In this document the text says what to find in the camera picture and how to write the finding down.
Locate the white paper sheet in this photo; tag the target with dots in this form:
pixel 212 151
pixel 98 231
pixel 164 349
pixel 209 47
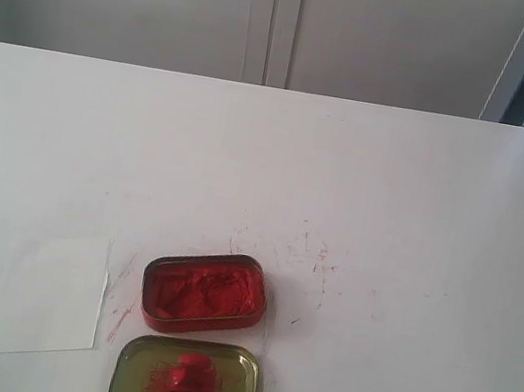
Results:
pixel 51 295

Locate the gold tin lid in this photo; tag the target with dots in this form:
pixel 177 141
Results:
pixel 145 364

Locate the red ink pad tin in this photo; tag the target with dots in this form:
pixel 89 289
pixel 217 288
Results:
pixel 199 293

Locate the red plastic stamp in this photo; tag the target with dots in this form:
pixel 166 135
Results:
pixel 194 373

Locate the white cabinet with doors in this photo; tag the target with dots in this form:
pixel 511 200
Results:
pixel 457 57

